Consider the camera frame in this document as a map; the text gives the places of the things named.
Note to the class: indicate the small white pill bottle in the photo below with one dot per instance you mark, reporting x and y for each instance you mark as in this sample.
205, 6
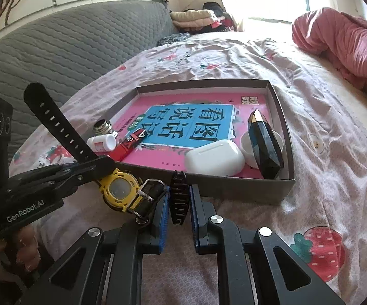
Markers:
102, 143

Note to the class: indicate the grey quilted headboard cover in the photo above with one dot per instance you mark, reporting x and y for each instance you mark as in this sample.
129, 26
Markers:
67, 50

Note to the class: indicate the white earbuds case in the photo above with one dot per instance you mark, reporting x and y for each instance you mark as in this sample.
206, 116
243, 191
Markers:
221, 158

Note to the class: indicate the small silver glass bottle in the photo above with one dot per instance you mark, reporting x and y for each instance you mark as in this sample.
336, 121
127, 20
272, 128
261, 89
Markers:
104, 127

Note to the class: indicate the white plastic jar lid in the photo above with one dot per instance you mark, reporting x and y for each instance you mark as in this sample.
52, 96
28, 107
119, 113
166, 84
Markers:
247, 150

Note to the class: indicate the black faceted perfume bottle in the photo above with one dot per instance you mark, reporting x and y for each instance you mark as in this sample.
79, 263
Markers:
265, 147

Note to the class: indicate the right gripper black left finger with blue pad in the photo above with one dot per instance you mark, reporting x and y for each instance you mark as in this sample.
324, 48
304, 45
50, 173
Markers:
103, 267

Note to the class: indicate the black hair claw clip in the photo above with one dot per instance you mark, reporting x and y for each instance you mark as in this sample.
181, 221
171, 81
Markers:
179, 197

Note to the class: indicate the pink blanket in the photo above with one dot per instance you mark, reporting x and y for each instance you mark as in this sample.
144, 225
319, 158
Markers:
337, 36

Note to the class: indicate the grey cardboard box tray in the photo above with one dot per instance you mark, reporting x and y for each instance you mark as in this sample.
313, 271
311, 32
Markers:
246, 186

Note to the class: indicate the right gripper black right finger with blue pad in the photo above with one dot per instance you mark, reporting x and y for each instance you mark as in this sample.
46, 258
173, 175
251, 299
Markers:
254, 267

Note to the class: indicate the pink blue picture book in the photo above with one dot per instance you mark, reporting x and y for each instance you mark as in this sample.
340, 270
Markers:
177, 123

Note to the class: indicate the red black lighter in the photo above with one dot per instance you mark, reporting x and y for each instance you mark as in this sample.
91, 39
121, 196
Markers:
127, 145

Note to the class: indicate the person's left hand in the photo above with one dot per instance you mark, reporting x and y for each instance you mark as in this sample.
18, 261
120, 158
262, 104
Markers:
15, 250

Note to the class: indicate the folded clothes pile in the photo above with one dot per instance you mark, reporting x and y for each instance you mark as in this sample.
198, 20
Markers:
211, 18

